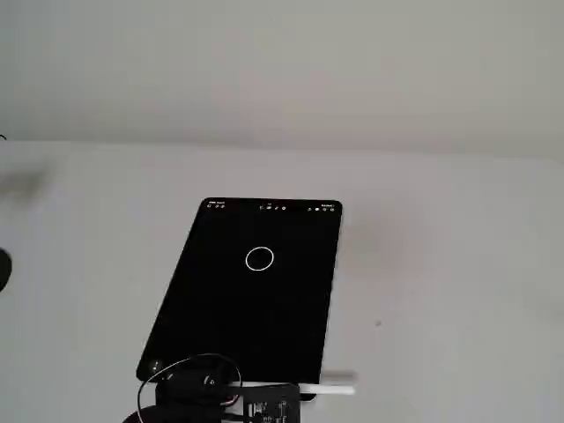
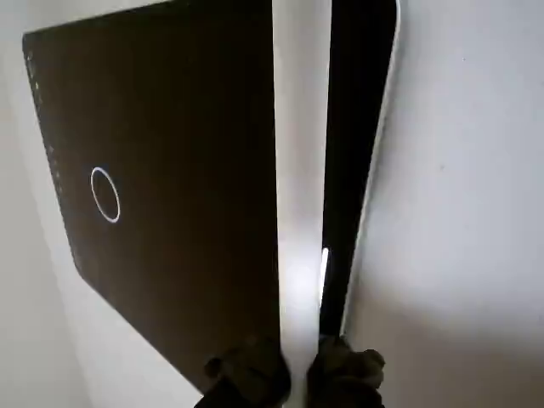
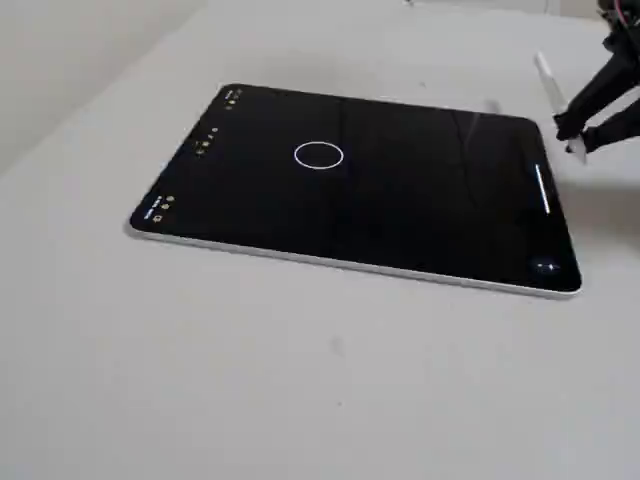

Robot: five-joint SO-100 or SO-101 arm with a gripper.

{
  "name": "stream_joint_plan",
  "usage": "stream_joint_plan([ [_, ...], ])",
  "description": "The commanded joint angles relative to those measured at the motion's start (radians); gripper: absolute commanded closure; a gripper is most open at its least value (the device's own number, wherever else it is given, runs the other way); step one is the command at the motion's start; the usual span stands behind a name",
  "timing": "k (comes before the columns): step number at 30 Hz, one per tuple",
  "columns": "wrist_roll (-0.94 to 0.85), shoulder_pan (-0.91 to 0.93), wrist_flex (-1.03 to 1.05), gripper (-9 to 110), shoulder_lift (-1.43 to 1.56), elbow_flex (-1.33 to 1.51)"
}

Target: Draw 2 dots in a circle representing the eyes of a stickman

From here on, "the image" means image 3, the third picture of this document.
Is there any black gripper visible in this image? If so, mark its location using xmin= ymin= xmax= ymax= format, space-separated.
xmin=553 ymin=0 xmax=640 ymax=154

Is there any black induction cooktop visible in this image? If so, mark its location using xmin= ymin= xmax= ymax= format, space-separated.
xmin=124 ymin=82 xmax=584 ymax=301

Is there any white stylus pen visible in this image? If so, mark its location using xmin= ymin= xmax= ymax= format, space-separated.
xmin=533 ymin=50 xmax=589 ymax=165

